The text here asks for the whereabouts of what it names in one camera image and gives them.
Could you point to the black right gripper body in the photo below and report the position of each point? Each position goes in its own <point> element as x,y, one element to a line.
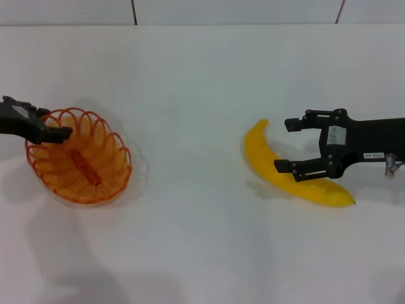
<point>364,139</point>

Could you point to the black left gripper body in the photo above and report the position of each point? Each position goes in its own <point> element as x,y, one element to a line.
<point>19,123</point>

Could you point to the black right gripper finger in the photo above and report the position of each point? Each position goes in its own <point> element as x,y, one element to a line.
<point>284,166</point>
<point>292,125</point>

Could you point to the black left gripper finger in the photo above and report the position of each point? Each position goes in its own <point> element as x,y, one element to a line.
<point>53,139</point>
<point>60,130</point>

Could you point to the yellow banana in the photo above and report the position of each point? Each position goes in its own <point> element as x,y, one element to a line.
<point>259,152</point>

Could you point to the orange woven plastic basket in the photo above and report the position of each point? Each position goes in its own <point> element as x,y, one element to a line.
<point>104,164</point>

